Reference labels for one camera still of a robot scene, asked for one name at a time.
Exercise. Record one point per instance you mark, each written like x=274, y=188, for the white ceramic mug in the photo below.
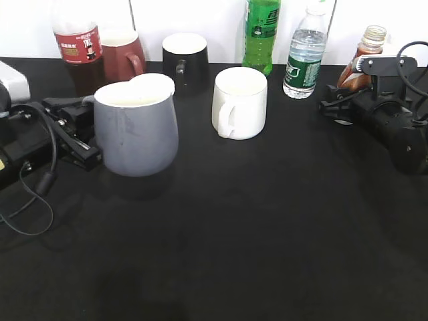
x=239, y=103

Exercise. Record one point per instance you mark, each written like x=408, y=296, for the dark red ceramic mug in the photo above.
x=123, y=54

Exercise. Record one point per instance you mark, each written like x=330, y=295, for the yellow plastic cup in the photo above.
x=154, y=85

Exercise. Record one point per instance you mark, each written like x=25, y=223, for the grey ceramic mug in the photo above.
x=138, y=135

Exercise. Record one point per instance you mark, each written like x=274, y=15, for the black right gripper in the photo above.
x=387, y=119

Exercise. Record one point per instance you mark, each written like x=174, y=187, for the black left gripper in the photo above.
x=28, y=135

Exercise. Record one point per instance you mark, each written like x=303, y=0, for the black ceramic mug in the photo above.
x=185, y=61

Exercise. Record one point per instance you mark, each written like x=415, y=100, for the green sprite bottle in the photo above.
x=261, y=24

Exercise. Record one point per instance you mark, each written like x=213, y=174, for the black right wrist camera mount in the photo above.
x=384, y=72

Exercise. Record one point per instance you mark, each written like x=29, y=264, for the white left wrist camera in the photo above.
x=14, y=88

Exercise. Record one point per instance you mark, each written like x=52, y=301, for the brown tea bottle red label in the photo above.
x=81, y=51

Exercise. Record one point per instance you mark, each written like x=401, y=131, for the clear water bottle green label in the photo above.
x=307, y=48

